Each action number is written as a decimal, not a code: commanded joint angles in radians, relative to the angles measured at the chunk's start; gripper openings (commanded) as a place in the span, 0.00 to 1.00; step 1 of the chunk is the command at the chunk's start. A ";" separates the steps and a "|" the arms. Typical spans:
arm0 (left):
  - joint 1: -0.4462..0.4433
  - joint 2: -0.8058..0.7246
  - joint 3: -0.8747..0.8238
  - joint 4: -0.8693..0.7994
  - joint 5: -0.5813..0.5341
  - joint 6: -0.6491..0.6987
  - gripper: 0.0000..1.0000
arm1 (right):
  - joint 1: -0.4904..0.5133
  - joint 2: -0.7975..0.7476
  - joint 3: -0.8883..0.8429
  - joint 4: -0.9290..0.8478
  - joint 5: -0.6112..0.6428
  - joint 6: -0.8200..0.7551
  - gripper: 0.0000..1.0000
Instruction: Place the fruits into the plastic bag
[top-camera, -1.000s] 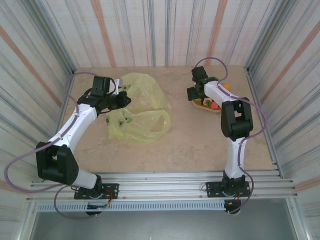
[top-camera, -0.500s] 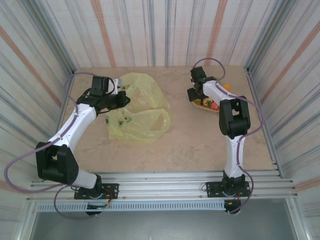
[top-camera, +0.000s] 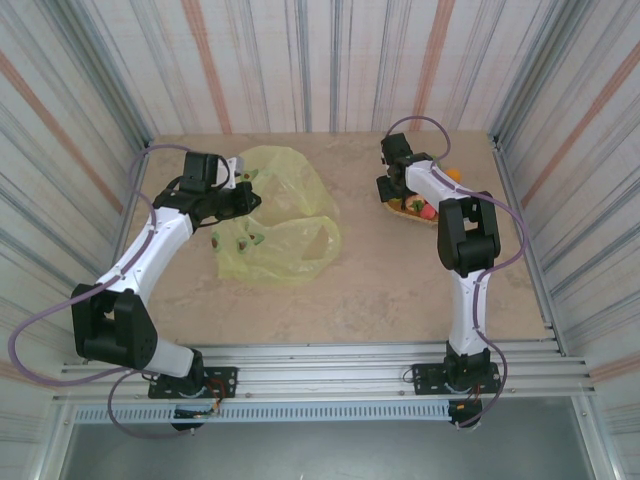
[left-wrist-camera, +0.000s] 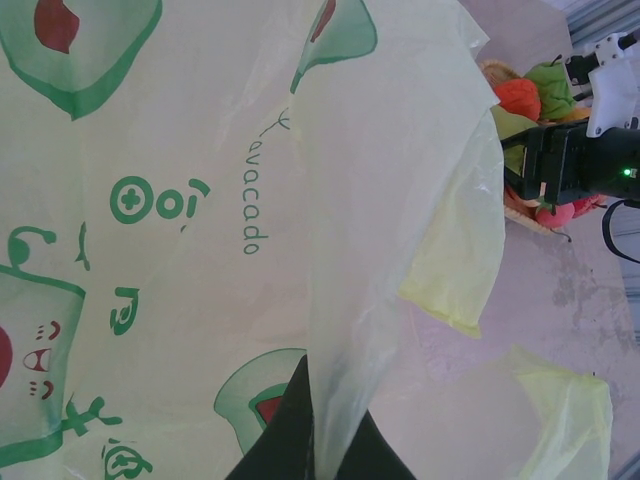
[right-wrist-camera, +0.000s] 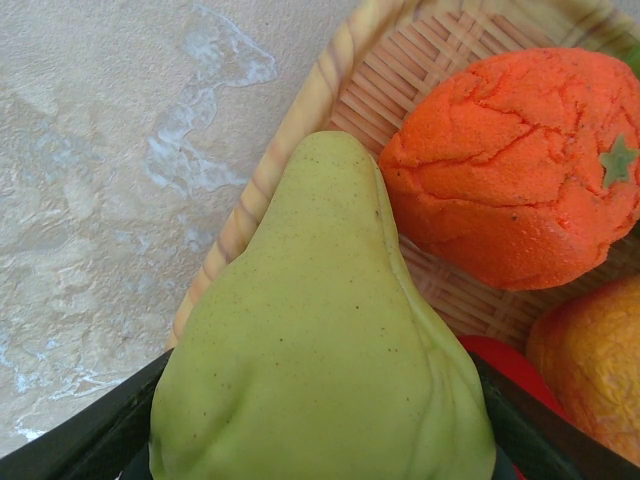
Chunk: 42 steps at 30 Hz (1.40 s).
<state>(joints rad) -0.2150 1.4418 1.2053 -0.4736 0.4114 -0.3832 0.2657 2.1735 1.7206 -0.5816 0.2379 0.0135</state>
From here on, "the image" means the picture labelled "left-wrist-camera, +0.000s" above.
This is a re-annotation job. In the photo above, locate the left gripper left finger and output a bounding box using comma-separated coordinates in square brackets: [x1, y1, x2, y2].
[227, 353, 319, 480]

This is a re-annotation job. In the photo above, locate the red plush fruit with stem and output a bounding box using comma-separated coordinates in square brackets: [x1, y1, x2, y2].
[534, 196, 575, 232]

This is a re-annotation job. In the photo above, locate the red-orange plush tangerine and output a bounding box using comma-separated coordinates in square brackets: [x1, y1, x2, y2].
[493, 77, 544, 123]

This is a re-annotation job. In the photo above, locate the yellow-green plush fruit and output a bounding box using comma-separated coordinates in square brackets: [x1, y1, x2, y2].
[492, 106, 540, 174]

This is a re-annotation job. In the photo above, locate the green plush fruit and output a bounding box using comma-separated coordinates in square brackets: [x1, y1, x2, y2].
[523, 58, 578, 122]

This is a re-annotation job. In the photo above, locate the black right gripper cable loop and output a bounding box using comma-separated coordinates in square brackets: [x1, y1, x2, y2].
[601, 198, 640, 265]

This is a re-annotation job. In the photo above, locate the yellow avocado print plastic bag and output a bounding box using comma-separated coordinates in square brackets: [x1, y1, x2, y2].
[0, 0, 615, 480]

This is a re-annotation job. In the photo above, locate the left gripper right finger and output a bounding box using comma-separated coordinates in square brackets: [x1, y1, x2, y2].
[335, 407, 419, 480]

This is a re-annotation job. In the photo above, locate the woven bamboo basket tray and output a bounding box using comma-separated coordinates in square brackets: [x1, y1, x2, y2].
[477, 58, 574, 240]

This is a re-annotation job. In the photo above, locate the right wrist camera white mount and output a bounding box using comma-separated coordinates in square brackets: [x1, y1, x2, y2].
[564, 30, 640, 139]

